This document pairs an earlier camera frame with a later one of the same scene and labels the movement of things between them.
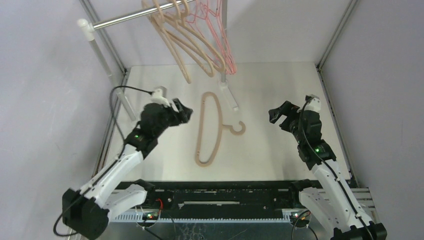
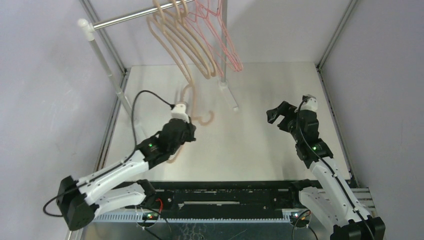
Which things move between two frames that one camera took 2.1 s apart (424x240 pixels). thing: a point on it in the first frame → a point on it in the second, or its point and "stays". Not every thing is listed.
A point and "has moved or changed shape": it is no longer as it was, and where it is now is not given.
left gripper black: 184,113 → 191,129
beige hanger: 221,66 has moved or changed shape
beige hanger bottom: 221,126 → 205,120
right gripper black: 288,117 stays
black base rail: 232,199 stays
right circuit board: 301,222 stays
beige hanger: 211,74 has moved or changed shape
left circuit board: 150,216 stays
